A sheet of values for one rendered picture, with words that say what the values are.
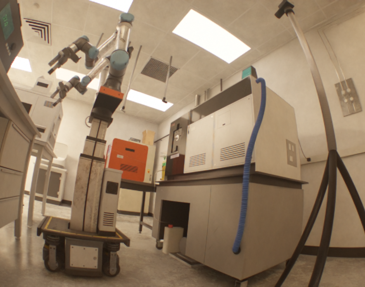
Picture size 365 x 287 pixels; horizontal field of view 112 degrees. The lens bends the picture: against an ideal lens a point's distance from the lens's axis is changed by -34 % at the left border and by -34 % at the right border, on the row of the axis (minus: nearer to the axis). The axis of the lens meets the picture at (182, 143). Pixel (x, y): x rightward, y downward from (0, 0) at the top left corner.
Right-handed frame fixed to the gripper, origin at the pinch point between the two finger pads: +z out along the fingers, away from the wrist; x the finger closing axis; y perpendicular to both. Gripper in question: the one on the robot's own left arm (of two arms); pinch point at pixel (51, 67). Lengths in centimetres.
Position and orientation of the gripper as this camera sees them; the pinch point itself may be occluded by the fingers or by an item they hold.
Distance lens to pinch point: 125.5
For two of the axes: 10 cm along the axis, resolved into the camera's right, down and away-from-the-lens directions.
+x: 6.5, -0.4, -7.6
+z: -4.6, 7.8, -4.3
